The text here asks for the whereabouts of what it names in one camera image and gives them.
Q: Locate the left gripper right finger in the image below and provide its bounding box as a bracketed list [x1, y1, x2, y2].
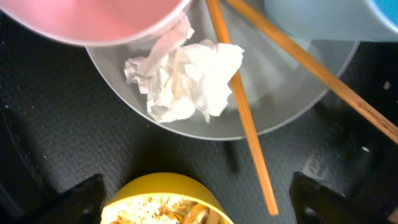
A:
[289, 172, 389, 224]

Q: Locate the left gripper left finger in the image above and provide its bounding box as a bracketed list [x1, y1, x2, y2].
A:
[18, 174, 106, 224]

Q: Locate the food scraps and rice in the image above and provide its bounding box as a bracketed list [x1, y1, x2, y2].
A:
[101, 195, 223, 224]

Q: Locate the yellow bowl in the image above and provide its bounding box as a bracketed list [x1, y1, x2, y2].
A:
[101, 172, 233, 224]

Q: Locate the small white napkin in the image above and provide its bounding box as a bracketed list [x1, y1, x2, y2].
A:
[124, 14, 244, 123]

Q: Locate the pink cup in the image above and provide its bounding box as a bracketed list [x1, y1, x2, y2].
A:
[1, 0, 191, 46]

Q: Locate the round black serving tray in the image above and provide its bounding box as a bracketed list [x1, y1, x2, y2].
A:
[1, 16, 397, 223]

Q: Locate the right wooden chopstick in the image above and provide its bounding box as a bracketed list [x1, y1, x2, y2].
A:
[227, 0, 397, 142]

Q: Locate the wooden chopstick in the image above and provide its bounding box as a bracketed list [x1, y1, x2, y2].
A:
[227, 0, 397, 142]
[206, 0, 279, 216]

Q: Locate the blue cup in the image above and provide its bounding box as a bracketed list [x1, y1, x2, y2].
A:
[264, 0, 397, 42]

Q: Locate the left wooden chopstick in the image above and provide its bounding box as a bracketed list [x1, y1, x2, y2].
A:
[206, 0, 279, 216]

